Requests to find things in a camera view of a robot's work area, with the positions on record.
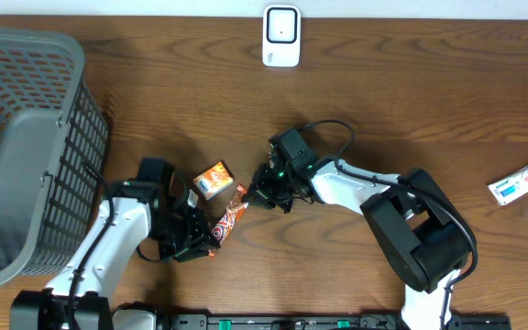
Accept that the orange small carton box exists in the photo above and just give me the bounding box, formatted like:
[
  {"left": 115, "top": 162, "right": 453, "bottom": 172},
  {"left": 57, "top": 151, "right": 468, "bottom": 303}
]
[{"left": 192, "top": 161, "right": 234, "bottom": 200}]

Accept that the red Top chocolate bar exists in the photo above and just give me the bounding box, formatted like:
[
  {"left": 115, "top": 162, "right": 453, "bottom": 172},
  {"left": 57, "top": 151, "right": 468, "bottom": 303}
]
[{"left": 212, "top": 184, "right": 249, "bottom": 245}]

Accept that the white Panadol box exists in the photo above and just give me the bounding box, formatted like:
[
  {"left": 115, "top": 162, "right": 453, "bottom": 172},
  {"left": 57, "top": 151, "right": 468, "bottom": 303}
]
[{"left": 488, "top": 164, "right": 528, "bottom": 205}]

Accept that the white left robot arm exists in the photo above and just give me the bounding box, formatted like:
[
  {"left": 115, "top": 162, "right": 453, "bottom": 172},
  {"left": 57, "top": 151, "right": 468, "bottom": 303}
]
[{"left": 10, "top": 158, "right": 220, "bottom": 329}]

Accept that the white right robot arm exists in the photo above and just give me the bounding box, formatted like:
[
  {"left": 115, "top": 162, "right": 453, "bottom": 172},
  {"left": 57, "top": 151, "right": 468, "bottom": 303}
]
[{"left": 244, "top": 127, "right": 478, "bottom": 329}]

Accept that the white barcode scanner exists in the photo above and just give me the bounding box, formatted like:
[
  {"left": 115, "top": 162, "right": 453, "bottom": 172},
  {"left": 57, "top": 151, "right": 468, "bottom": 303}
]
[{"left": 262, "top": 5, "right": 302, "bottom": 68}]

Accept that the grey plastic basket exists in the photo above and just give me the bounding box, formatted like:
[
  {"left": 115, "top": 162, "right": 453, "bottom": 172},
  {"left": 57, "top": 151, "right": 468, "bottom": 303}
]
[{"left": 0, "top": 28, "right": 109, "bottom": 286}]

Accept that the black left camera cable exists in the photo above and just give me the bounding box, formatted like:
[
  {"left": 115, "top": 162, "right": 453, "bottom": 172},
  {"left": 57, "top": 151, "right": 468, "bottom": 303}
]
[{"left": 64, "top": 159, "right": 164, "bottom": 330}]

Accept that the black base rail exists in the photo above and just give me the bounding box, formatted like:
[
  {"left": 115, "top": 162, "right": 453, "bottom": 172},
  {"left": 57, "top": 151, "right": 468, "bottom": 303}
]
[{"left": 112, "top": 302, "right": 512, "bottom": 330}]

